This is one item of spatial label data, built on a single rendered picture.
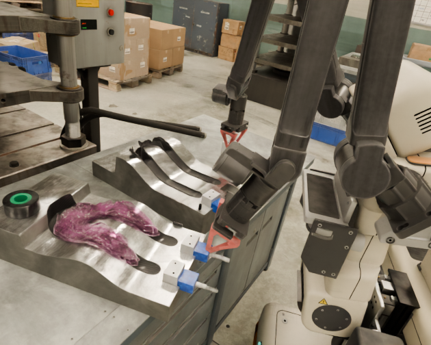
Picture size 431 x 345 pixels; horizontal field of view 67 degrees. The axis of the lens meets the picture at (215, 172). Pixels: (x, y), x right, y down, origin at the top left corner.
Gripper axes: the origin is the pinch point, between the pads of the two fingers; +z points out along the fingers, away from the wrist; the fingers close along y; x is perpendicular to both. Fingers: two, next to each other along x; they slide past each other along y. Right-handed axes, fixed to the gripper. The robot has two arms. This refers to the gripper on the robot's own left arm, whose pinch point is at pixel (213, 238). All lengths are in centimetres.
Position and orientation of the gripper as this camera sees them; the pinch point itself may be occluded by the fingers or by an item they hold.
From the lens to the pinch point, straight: 73.6
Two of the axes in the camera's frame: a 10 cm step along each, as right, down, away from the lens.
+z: -5.5, 6.8, 4.9
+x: 8.2, 5.6, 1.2
